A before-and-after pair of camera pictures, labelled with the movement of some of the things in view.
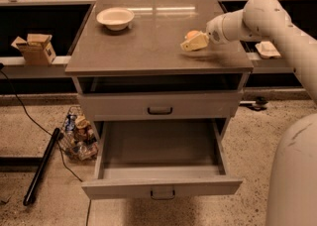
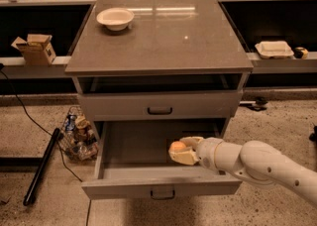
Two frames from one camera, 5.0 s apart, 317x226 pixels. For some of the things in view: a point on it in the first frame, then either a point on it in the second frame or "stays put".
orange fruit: (191, 34) to (176, 145)
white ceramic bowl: (115, 18) stays put
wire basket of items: (77, 139) stays put
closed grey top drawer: (160, 106) stays put
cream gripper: (215, 32) to (206, 152)
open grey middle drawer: (161, 157) stays put
